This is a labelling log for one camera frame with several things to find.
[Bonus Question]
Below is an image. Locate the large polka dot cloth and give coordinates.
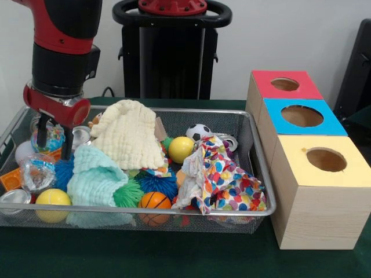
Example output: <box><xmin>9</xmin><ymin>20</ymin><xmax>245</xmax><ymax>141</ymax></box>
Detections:
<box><xmin>170</xmin><ymin>150</ymin><xmax>267</xmax><ymax>215</ymax></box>

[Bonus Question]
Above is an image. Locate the wooden three-hole box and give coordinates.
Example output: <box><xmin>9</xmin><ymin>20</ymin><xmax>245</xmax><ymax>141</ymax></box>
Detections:
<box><xmin>245</xmin><ymin>69</ymin><xmax>371</xmax><ymax>250</ymax></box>

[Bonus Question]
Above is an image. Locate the small polka dot cloth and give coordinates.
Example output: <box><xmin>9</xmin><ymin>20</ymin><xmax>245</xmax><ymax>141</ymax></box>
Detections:
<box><xmin>198</xmin><ymin>135</ymin><xmax>234</xmax><ymax>159</ymax></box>

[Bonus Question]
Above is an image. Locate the orange toy basketball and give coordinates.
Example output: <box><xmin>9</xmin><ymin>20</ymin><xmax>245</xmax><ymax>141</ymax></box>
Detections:
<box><xmin>138</xmin><ymin>191</ymin><xmax>172</xmax><ymax>227</ymax></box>

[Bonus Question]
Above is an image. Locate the silver drink can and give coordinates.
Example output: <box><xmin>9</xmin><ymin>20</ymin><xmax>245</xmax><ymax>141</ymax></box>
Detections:
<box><xmin>71</xmin><ymin>126</ymin><xmax>93</xmax><ymax>150</ymax></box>
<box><xmin>0</xmin><ymin>189</ymin><xmax>32</xmax><ymax>215</ymax></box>

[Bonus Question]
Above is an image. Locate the dark green side-table cloth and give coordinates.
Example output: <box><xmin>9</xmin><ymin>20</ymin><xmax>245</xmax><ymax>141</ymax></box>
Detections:
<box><xmin>341</xmin><ymin>104</ymin><xmax>371</xmax><ymax>163</ymax></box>

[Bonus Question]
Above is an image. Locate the yellow foam ball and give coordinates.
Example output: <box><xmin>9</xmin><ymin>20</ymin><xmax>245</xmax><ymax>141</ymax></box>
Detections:
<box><xmin>35</xmin><ymin>188</ymin><xmax>72</xmax><ymax>223</ymax></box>
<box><xmin>168</xmin><ymin>136</ymin><xmax>195</xmax><ymax>165</ymax></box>

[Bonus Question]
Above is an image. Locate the black flat panel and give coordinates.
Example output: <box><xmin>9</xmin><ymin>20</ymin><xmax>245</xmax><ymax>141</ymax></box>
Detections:
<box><xmin>333</xmin><ymin>19</ymin><xmax>371</xmax><ymax>116</ymax></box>

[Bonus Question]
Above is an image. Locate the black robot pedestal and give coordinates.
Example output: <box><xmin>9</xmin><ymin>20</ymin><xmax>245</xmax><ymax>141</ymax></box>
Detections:
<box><xmin>112</xmin><ymin>0</ymin><xmax>232</xmax><ymax>101</ymax></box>

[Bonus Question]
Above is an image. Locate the cream waffle cloth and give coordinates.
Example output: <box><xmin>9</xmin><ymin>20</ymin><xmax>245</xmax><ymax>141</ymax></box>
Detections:
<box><xmin>90</xmin><ymin>100</ymin><xmax>166</xmax><ymax>170</ymax></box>

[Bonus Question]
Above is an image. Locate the blue spiky ball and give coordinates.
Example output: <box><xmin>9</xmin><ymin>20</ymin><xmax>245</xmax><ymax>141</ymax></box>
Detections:
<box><xmin>53</xmin><ymin>153</ymin><xmax>75</xmax><ymax>192</ymax></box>
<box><xmin>136</xmin><ymin>170</ymin><xmax>178</xmax><ymax>200</ymax></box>

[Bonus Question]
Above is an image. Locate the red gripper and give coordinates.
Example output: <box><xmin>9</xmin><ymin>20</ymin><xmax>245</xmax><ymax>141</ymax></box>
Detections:
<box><xmin>23</xmin><ymin>83</ymin><xmax>92</xmax><ymax>162</ymax></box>

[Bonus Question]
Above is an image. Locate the orange plastic grid tray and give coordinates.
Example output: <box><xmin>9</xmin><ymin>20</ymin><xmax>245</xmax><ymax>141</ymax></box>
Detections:
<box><xmin>0</xmin><ymin>147</ymin><xmax>63</xmax><ymax>192</ymax></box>

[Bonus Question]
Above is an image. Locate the small soccer ball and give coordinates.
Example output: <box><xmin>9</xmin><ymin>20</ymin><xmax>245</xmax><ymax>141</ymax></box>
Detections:
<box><xmin>185</xmin><ymin>123</ymin><xmax>213</xmax><ymax>142</ymax></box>

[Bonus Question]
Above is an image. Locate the mint green waffle cloth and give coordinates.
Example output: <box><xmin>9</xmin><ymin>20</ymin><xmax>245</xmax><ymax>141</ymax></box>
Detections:
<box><xmin>66</xmin><ymin>145</ymin><xmax>129</xmax><ymax>208</ymax></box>

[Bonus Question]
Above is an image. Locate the shallow silver mesh bin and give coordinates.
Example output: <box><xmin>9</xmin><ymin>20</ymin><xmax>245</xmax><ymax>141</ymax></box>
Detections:
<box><xmin>0</xmin><ymin>103</ymin><xmax>277</xmax><ymax>235</ymax></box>

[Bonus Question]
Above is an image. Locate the dark green tablecloth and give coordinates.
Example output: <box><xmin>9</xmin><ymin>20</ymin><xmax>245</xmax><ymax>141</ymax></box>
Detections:
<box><xmin>0</xmin><ymin>97</ymin><xmax>371</xmax><ymax>278</ymax></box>

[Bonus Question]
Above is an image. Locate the clear plastic packet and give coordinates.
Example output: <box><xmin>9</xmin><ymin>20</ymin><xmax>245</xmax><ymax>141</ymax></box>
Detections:
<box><xmin>19</xmin><ymin>153</ymin><xmax>57</xmax><ymax>194</ymax></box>

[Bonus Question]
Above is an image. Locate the blue globe ball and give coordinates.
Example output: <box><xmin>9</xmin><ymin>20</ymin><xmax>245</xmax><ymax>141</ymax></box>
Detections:
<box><xmin>30</xmin><ymin>125</ymin><xmax>66</xmax><ymax>154</ymax></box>

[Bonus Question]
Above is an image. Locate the green spiky ball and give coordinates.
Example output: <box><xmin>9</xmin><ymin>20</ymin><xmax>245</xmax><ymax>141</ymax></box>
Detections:
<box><xmin>113</xmin><ymin>179</ymin><xmax>145</xmax><ymax>209</ymax></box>

